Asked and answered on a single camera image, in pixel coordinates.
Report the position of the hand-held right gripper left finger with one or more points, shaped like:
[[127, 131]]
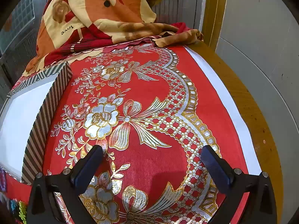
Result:
[[88, 168]]

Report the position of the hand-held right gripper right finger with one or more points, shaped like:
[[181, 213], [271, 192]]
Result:
[[216, 168]]

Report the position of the striped cardboard box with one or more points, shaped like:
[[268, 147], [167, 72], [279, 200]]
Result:
[[23, 112]]

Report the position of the red gold floral tablecloth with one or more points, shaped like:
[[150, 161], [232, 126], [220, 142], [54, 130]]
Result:
[[151, 163]]

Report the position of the white table liner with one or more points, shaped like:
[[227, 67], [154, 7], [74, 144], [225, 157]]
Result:
[[229, 93]]

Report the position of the orange red floral blanket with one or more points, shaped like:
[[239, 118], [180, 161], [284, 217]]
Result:
[[93, 9]]

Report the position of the yellow wooden door frame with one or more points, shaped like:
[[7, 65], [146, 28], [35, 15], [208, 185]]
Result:
[[213, 16]]

